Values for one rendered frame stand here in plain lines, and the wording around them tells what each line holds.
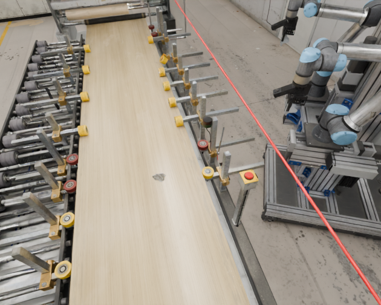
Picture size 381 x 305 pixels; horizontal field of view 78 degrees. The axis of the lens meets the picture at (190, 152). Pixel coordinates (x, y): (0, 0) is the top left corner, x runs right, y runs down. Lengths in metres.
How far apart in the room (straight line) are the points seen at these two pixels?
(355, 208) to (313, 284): 0.77
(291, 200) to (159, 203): 1.36
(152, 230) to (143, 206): 0.17
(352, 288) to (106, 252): 1.94
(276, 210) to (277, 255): 0.39
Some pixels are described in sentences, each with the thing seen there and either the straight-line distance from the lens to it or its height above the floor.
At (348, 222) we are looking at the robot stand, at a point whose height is 0.23.
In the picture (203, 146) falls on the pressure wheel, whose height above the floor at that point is 0.91.
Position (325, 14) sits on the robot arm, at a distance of 1.90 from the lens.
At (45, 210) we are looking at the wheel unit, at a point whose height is 0.99.
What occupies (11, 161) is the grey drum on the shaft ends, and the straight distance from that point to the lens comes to 2.22.
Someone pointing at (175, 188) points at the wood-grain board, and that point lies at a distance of 1.51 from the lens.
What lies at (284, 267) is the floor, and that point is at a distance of 2.37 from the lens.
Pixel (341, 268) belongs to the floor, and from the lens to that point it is 2.55.
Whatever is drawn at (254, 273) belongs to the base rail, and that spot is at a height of 0.70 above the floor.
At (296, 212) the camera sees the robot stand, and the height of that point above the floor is 0.23.
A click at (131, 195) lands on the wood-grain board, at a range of 1.53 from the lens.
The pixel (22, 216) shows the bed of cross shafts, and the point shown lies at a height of 0.71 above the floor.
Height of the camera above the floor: 2.17
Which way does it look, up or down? 49 degrees down
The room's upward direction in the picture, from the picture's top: 2 degrees counter-clockwise
